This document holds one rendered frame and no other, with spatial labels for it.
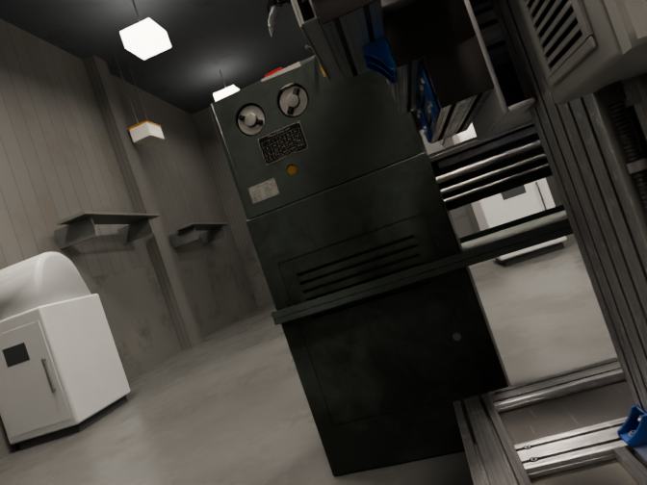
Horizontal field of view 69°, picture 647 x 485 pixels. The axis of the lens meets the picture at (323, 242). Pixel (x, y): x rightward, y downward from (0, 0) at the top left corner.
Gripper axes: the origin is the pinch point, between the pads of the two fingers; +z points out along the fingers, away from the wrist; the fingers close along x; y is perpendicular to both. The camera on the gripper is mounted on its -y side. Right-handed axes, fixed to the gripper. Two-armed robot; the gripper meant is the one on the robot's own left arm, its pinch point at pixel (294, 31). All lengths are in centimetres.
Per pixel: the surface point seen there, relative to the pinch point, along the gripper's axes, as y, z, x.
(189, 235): -566, 127, -267
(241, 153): 17.4, 32.5, -27.0
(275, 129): 19.2, 28.9, -13.9
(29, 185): -334, -6, -327
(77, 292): -211, 99, -248
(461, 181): 24, 61, 36
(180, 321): -463, 230, -289
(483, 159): 24, 56, 44
